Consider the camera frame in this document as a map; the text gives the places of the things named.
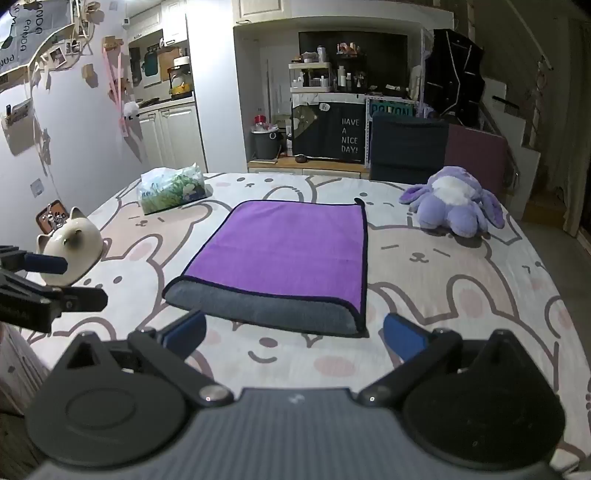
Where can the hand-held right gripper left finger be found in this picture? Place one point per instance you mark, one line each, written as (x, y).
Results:
(184, 333)

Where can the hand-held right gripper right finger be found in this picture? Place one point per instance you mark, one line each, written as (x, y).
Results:
(402, 339)

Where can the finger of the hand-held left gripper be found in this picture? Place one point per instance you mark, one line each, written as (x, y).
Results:
(78, 299)
(44, 264)

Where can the purple and grey towel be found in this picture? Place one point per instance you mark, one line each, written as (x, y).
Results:
(286, 249)

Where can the white cat figurine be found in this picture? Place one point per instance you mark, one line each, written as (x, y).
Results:
(74, 244)

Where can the small brown tray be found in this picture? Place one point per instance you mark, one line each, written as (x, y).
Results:
(46, 217)

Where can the green tissue pack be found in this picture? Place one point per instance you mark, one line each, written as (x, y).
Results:
(173, 191)

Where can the purple plush bunny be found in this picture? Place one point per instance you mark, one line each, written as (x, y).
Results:
(455, 203)

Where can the small white plush toy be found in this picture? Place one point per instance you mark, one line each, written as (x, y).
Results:
(130, 110)

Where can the white kitchen cabinet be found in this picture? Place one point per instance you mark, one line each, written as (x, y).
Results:
(168, 136)

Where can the pink ribbon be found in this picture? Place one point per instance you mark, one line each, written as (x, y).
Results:
(121, 92)

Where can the dark blue chair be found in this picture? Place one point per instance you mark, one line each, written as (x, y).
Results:
(406, 147)

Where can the maroon chair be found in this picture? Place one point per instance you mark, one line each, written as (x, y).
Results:
(475, 157)

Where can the grey bin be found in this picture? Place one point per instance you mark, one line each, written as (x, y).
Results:
(265, 145)

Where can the black cloth with white print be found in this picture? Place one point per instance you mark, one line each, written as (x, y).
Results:
(333, 144)

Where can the yellow kettle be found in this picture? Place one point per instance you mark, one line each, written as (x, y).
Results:
(181, 85)

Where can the teal sign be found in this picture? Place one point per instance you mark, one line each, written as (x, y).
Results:
(390, 109)

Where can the olive printed cloth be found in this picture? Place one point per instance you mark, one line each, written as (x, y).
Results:
(304, 124)

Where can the black hanging garment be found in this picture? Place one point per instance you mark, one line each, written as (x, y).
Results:
(452, 78)

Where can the white storage rack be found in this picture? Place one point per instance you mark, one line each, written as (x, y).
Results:
(310, 76)

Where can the wall socket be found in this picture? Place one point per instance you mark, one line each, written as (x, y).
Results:
(37, 188)

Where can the wall letter holder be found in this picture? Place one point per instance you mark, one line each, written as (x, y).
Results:
(17, 114)

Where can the wall poster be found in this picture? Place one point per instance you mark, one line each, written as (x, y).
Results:
(32, 32)

